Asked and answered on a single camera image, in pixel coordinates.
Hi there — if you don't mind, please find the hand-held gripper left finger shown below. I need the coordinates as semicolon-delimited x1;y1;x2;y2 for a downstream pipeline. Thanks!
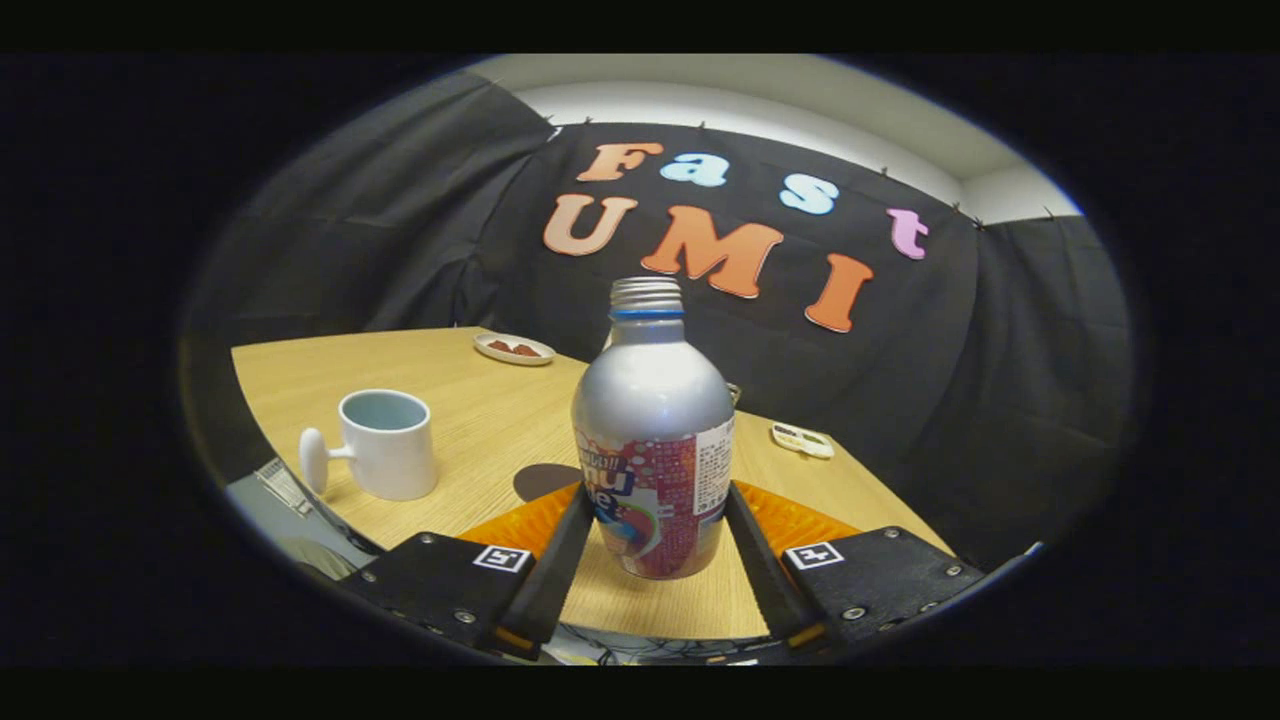
338;482;598;661

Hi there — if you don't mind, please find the white divided tray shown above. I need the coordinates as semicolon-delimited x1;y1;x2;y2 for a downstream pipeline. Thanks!
770;423;835;460

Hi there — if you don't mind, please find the black backdrop cloth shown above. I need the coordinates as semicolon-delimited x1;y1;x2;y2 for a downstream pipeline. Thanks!
185;70;1136;571

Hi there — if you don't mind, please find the dark brown round coaster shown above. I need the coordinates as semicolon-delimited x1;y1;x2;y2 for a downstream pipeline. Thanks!
513;463;583;504

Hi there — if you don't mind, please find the silver juice bottle red label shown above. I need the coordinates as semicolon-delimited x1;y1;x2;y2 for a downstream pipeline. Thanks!
571;277;736;581

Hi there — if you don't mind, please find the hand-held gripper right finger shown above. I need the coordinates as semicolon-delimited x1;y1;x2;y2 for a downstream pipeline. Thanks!
725;480;989;661

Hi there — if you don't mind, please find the white cup with handle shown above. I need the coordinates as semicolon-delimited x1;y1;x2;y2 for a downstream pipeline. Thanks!
299;389;438;502

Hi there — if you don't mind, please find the small plate with brown food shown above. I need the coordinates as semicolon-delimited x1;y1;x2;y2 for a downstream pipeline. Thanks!
473;332;556;367

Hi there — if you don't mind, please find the wooden table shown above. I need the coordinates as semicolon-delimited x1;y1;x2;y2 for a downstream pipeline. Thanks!
232;326;956;641

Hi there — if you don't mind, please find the clear ribbed plastic object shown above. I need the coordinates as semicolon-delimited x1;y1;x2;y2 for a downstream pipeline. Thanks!
255;458;316;517

